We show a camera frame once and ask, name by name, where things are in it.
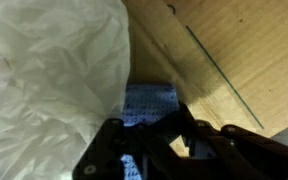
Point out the large cardboard box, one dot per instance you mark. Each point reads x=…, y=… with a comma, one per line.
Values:
x=228, y=59

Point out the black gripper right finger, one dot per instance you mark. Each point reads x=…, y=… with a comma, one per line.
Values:
x=181, y=147

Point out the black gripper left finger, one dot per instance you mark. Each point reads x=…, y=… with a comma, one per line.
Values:
x=113, y=154

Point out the white plastic bag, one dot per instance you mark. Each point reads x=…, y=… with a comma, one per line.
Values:
x=64, y=66

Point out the blue sponge cloth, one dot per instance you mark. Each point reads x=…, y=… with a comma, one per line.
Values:
x=147, y=104

